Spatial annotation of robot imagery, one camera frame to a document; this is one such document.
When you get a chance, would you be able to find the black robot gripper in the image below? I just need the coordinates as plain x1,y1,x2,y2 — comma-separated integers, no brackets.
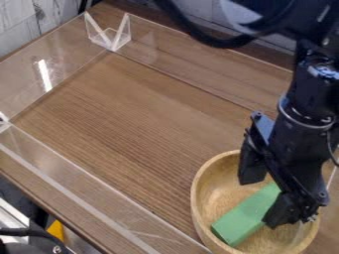
237,97,339,229

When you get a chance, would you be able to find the green rectangular block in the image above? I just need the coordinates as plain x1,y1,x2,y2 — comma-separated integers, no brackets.
211,184,280,247

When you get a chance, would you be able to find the brown wooden bowl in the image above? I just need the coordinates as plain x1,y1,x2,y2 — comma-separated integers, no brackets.
191,150,319,254

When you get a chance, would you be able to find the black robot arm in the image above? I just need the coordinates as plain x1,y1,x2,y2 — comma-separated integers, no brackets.
221,0,339,228

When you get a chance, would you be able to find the yellow object under table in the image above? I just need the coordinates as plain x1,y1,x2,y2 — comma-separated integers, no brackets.
46,220,65,242

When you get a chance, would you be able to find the clear acrylic corner bracket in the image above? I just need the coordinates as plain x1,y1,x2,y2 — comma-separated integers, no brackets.
84,13,131,52

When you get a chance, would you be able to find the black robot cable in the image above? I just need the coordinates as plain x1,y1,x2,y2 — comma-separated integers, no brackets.
153,0,283,50

